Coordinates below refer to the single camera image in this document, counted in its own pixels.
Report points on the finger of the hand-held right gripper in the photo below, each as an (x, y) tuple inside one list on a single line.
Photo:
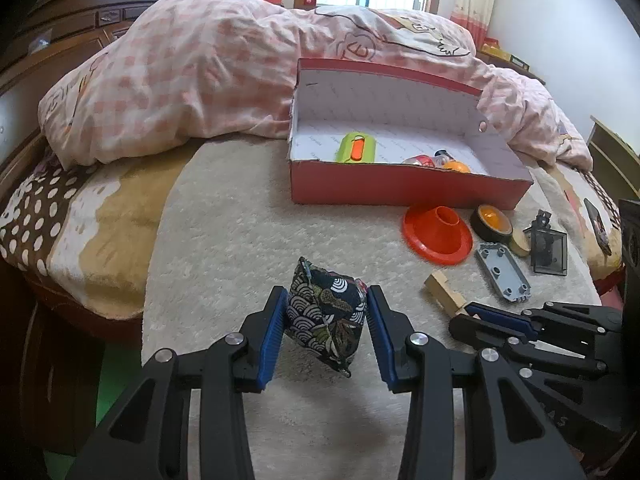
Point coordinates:
[(480, 327), (505, 317)]

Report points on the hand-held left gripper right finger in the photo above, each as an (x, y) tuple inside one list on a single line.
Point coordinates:
[(382, 340)]

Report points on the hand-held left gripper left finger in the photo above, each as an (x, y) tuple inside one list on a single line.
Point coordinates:
[(267, 340)]

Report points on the grey plastic plate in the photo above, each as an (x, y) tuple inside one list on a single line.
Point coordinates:
[(502, 272)]

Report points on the wooden block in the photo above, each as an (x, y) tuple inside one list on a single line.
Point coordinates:
[(442, 290)]

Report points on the patterned fabric pouch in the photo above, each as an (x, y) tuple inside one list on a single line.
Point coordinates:
[(325, 320)]

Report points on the smoky plastic holder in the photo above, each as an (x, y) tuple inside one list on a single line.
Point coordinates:
[(547, 255)]

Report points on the black tape roll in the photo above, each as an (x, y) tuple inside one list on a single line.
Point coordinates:
[(482, 232)]

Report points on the orange plastic funnel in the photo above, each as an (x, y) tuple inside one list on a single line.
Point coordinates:
[(435, 245)]

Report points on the red cardboard box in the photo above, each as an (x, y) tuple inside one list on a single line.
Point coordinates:
[(400, 185)]

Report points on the orange ball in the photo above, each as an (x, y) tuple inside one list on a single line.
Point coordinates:
[(457, 166)]

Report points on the clear plastic bottle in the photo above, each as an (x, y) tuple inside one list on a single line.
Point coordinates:
[(420, 160)]

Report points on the green plastic case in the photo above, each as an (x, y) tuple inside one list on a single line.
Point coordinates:
[(357, 149)]

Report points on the round wooden disc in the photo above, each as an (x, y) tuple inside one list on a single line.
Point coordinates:
[(520, 245)]

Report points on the green floor mat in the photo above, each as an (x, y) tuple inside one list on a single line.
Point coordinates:
[(120, 380)]

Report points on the dark wooden nightstand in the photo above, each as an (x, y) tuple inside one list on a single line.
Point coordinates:
[(60, 385)]

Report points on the dark wooden side table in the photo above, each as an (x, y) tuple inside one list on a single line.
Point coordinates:
[(532, 76)]

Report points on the black yellow box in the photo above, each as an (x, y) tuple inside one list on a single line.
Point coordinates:
[(519, 61)]

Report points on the pink checked quilt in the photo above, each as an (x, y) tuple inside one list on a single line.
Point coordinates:
[(190, 70)]

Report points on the dark wooden headboard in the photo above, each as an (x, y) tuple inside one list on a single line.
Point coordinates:
[(65, 20)]

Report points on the light wooden frame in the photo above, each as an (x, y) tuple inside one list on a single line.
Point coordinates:
[(615, 155)]

